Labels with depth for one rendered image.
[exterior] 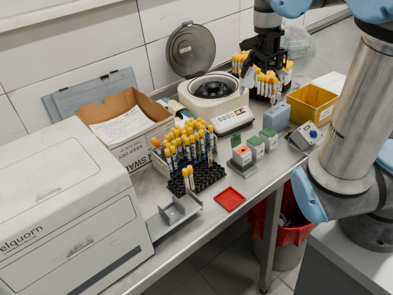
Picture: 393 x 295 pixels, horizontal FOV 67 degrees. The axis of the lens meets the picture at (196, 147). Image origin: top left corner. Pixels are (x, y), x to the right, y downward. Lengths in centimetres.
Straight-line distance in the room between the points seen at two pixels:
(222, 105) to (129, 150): 38
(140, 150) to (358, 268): 66
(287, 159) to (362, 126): 57
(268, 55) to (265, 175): 36
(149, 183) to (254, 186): 33
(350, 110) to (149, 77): 97
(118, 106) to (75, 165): 60
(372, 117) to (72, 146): 55
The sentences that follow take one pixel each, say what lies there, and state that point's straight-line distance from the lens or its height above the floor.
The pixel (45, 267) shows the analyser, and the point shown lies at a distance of 66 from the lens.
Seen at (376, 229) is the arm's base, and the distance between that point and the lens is 77.
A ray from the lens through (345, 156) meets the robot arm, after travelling 53.
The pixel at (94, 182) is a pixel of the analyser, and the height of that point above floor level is 117.
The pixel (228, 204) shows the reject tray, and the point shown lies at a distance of 88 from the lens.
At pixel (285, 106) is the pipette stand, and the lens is 110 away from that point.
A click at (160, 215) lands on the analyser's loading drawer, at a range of 83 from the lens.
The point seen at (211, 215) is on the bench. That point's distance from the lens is 86.
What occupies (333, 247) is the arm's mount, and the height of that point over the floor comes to 91.
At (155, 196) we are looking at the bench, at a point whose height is 87.
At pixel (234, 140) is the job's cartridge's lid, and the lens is 93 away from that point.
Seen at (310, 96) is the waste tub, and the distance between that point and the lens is 127.
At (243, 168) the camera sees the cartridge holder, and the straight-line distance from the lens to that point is 94.
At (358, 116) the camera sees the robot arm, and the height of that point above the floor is 130.
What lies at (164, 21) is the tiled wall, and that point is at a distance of 129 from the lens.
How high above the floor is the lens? 156
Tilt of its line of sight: 39 degrees down
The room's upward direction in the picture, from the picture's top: 6 degrees counter-clockwise
